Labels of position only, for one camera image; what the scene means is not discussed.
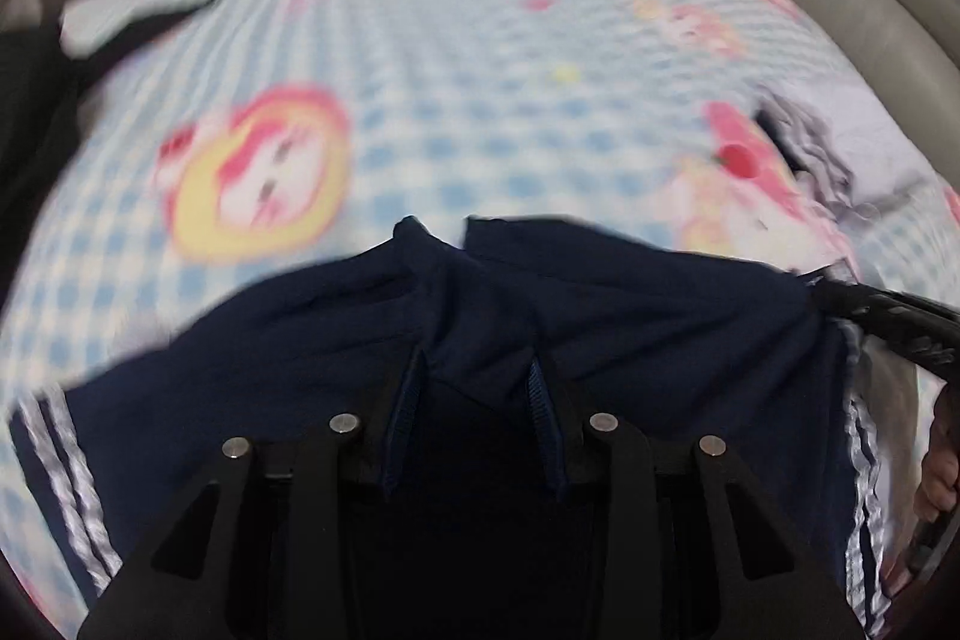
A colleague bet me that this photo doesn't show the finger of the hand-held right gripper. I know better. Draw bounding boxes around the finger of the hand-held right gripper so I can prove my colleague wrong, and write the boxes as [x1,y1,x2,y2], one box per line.
[806,269,960,378]

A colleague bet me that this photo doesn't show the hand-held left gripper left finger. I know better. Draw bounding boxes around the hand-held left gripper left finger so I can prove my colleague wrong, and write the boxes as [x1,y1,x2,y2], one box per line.
[79,351,428,640]

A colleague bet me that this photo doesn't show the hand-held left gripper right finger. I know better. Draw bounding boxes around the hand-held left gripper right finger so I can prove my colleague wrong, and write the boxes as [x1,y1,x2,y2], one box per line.
[525,359,863,640]

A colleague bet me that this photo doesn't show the navy shorts with silver stripes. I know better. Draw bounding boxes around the navy shorts with silver stripes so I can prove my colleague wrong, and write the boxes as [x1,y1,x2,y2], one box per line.
[11,216,893,640]

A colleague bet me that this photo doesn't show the folded grey clothes stack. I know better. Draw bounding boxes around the folded grey clothes stack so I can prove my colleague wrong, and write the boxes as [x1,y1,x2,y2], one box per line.
[756,77,960,223]

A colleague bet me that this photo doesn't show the person's right hand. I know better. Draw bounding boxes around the person's right hand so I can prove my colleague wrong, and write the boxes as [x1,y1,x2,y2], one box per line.
[913,385,960,522]

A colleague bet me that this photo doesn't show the blue checked printed blanket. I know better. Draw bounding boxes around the blue checked printed blanket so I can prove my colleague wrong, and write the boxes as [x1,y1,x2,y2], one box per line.
[0,0,960,640]

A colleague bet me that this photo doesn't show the black jacket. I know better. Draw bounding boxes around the black jacket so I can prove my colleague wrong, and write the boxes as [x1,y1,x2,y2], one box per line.
[0,0,224,283]

